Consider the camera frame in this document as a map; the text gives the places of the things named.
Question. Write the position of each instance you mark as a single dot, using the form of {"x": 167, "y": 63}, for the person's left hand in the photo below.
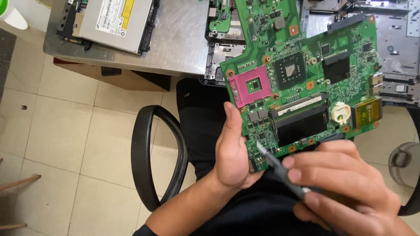
{"x": 233, "y": 157}

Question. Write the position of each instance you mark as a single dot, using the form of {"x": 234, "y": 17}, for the person's right hand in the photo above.
{"x": 367, "y": 196}

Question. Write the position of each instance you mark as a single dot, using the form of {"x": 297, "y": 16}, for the grey screwdriver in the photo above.
{"x": 279, "y": 170}

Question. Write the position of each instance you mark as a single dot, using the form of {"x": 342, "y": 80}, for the green laptop motherboard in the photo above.
{"x": 295, "y": 75}

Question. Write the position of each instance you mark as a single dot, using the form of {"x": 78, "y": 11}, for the person's black trousers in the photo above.
{"x": 200, "y": 131}

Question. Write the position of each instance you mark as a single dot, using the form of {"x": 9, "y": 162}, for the grey round bin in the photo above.
{"x": 405, "y": 164}

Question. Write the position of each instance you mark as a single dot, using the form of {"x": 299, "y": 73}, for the person's black sleeve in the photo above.
{"x": 144, "y": 231}

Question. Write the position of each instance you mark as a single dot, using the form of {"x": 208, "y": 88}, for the small green circuit board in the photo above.
{"x": 223, "y": 19}

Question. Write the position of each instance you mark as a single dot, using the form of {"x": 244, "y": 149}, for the silver optical disc drive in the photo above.
{"x": 114, "y": 23}

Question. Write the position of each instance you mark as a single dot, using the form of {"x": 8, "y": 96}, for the wooden stick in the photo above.
{"x": 13, "y": 226}
{"x": 19, "y": 182}

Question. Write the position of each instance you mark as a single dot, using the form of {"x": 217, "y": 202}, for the dark floor mat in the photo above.
{"x": 6, "y": 59}

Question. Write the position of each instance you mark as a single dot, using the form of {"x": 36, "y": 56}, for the white and green cup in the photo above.
{"x": 13, "y": 14}

